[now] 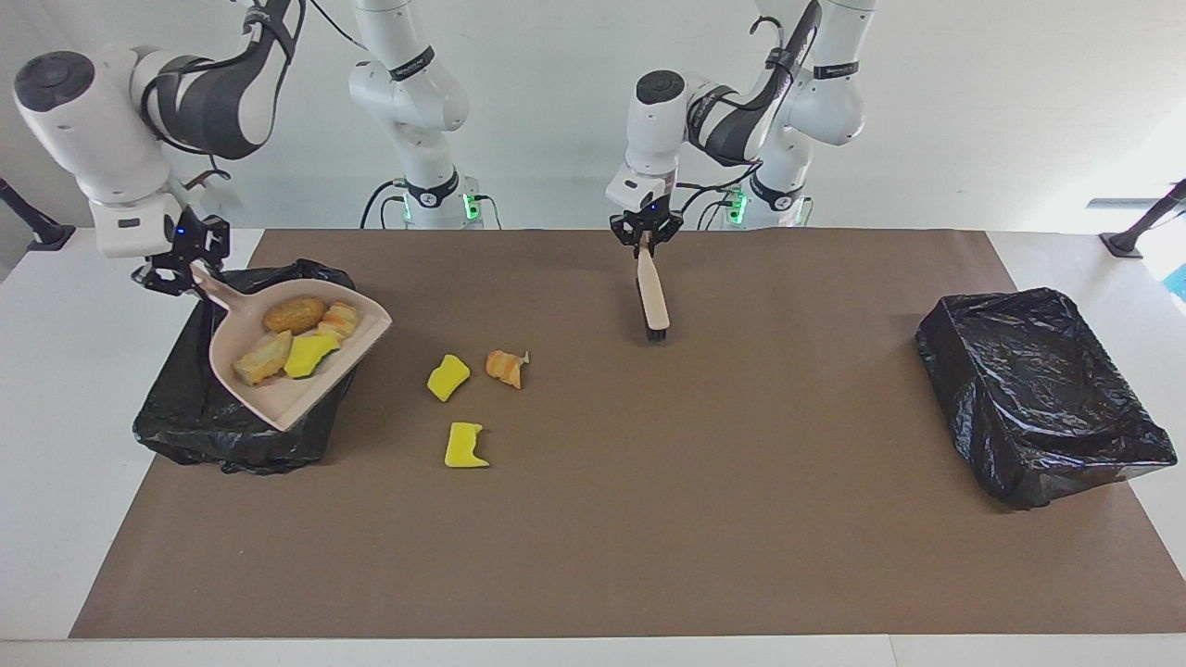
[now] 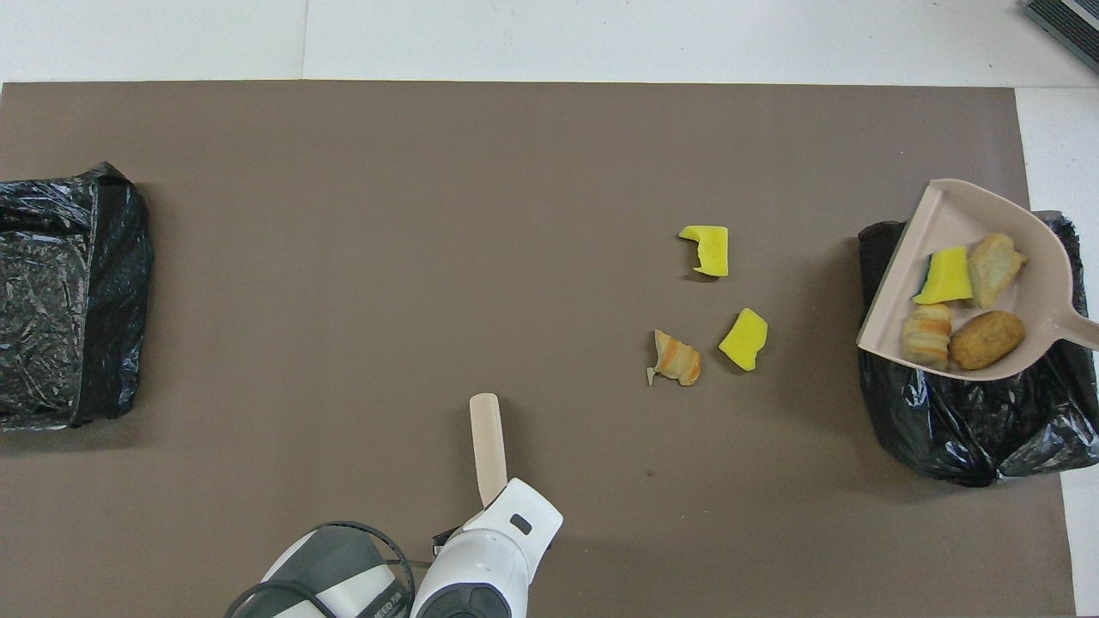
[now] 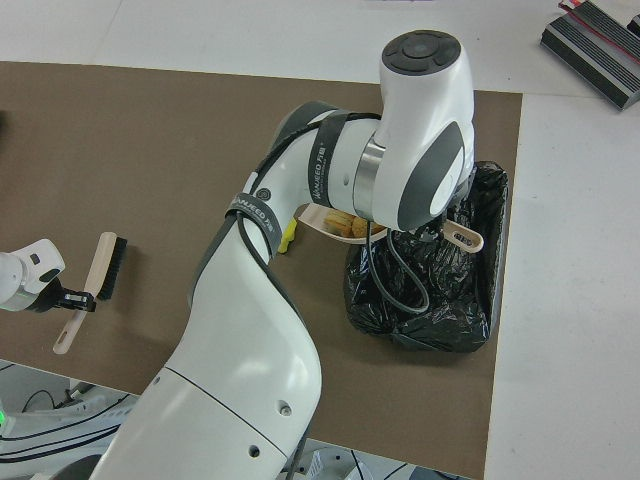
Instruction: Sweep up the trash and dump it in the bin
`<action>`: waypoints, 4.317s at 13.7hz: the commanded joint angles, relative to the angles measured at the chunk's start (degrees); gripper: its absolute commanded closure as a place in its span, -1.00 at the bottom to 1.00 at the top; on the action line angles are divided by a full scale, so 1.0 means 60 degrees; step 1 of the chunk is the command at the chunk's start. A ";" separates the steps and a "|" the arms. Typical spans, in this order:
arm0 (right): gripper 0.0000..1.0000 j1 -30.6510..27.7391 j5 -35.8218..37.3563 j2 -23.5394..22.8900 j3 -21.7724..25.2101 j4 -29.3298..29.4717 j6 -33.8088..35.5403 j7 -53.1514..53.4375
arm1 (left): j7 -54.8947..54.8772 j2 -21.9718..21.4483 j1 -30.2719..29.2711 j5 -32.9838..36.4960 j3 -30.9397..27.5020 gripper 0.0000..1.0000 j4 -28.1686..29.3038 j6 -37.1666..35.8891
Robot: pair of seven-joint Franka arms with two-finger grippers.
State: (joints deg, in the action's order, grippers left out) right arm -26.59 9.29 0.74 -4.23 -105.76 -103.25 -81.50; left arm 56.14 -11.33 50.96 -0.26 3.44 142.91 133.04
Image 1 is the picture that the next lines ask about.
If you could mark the blue object at edge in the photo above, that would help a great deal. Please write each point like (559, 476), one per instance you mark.
(1179, 281)

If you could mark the bin with black bag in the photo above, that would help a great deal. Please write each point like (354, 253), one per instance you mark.
(1038, 398)
(185, 426)

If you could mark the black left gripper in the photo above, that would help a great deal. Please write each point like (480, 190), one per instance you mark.
(647, 220)

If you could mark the pale bread chunk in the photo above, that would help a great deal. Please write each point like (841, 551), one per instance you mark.
(262, 359)

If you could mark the brown table mat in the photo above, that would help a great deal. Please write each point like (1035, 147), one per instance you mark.
(593, 574)

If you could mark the striped orange croissant piece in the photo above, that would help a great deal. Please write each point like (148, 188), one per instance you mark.
(341, 320)

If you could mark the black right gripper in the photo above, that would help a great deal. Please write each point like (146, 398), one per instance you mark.
(190, 241)

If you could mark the black camera stand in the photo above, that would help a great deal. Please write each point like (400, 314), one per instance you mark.
(46, 233)
(1126, 243)

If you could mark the small yellow sponge piece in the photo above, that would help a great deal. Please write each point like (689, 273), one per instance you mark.
(309, 357)

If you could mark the curved yellow sponge piece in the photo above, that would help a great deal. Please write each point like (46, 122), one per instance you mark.
(447, 378)

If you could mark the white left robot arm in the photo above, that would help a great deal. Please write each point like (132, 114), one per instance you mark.
(815, 102)

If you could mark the orange croissant with torn tail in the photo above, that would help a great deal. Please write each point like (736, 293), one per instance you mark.
(505, 368)

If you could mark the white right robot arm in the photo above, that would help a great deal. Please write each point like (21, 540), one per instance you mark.
(93, 139)

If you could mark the beige plastic dustpan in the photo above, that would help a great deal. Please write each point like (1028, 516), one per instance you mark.
(296, 398)

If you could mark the notched yellow sponge piece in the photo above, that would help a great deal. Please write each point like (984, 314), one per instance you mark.
(463, 449)

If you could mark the brown bread roll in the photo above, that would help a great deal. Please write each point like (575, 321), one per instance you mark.
(294, 315)

